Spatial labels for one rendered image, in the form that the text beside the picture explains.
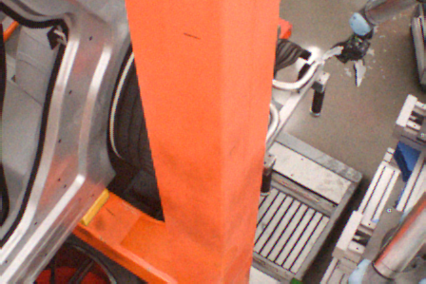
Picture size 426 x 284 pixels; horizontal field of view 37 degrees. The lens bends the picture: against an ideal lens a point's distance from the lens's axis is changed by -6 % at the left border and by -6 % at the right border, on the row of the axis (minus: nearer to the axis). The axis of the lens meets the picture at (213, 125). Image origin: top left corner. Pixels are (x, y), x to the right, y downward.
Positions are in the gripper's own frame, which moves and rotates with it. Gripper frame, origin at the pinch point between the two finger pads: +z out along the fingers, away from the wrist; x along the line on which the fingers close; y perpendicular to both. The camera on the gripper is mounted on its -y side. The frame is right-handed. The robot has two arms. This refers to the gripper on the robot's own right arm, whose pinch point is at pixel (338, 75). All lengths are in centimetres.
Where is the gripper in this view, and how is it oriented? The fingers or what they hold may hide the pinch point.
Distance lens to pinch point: 225.0
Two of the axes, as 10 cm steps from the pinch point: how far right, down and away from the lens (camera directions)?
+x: 8.3, 5.6, 0.4
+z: -5.1, 7.8, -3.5
